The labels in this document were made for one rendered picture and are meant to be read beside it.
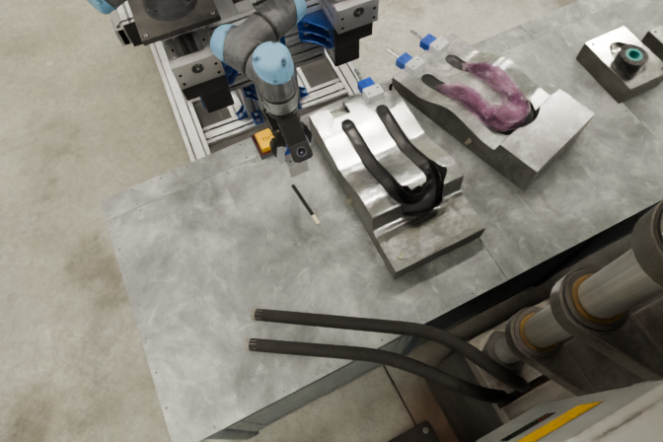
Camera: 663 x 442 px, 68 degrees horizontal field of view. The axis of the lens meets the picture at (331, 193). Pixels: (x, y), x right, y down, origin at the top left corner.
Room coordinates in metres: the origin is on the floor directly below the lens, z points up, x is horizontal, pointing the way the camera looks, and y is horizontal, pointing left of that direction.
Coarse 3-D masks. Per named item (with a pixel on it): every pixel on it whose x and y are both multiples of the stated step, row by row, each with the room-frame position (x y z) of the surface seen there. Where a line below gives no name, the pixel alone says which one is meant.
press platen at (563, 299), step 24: (552, 288) 0.19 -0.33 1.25; (576, 288) 0.18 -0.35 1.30; (552, 312) 0.15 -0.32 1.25; (576, 312) 0.14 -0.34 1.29; (624, 312) 0.14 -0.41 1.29; (648, 312) 0.13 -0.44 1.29; (576, 336) 0.11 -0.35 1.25; (600, 336) 0.11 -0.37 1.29; (624, 336) 0.10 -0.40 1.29; (648, 336) 0.10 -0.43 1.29; (624, 360) 0.07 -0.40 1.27; (648, 360) 0.07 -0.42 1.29
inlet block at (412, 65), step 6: (390, 48) 1.07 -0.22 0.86; (396, 54) 1.04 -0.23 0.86; (402, 54) 1.03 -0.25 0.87; (408, 54) 1.03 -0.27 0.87; (396, 60) 1.01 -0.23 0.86; (402, 60) 1.01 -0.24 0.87; (408, 60) 1.01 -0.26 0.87; (414, 60) 0.99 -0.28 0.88; (420, 60) 0.99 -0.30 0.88; (402, 66) 0.99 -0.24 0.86; (408, 66) 0.97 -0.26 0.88; (414, 66) 0.97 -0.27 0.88; (420, 66) 0.97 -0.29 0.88; (408, 72) 0.97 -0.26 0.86; (414, 72) 0.96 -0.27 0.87
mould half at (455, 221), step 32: (384, 96) 0.86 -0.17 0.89; (320, 128) 0.77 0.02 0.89; (384, 128) 0.76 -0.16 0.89; (416, 128) 0.75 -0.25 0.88; (352, 160) 0.67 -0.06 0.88; (384, 160) 0.65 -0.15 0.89; (448, 160) 0.61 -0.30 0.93; (352, 192) 0.57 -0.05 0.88; (384, 192) 0.54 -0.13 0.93; (448, 192) 0.55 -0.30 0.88; (384, 224) 0.48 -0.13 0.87; (416, 224) 0.48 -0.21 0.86; (448, 224) 0.47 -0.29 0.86; (480, 224) 0.46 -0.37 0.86; (384, 256) 0.41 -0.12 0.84; (416, 256) 0.39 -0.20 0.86
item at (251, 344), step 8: (248, 344) 0.22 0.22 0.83; (256, 344) 0.22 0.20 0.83; (264, 344) 0.21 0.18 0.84; (272, 344) 0.21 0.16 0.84; (280, 344) 0.21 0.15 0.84; (288, 344) 0.21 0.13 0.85; (296, 344) 0.21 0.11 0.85; (304, 344) 0.20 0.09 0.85; (312, 344) 0.20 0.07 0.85; (320, 344) 0.20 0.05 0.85; (328, 344) 0.20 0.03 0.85; (272, 352) 0.20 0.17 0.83; (280, 352) 0.19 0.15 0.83; (288, 352) 0.19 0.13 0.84; (296, 352) 0.19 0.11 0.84; (304, 352) 0.19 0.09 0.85; (312, 352) 0.18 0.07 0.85; (320, 352) 0.18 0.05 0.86; (328, 352) 0.18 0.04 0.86; (336, 352) 0.18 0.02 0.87; (344, 352) 0.18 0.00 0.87; (352, 352) 0.17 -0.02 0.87
